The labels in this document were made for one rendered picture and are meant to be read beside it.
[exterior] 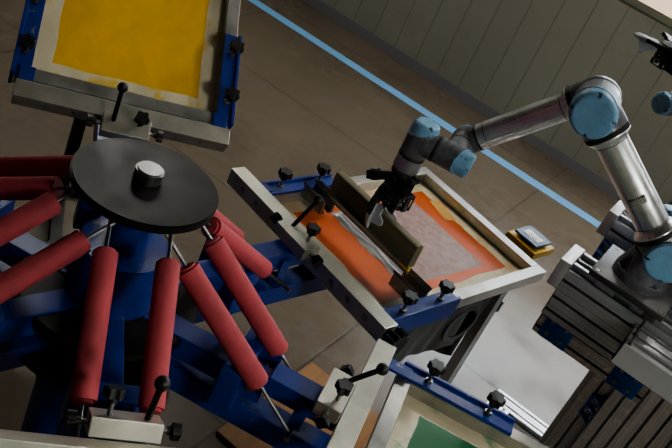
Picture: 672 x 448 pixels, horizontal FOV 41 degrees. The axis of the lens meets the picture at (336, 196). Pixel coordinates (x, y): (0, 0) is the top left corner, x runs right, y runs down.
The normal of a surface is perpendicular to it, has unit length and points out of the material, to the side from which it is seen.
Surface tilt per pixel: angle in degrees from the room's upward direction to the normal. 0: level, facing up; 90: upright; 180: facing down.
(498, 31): 90
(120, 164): 0
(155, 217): 0
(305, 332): 0
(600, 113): 86
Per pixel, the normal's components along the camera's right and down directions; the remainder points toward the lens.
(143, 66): 0.41, -0.37
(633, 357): -0.52, 0.26
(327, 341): 0.36, -0.80
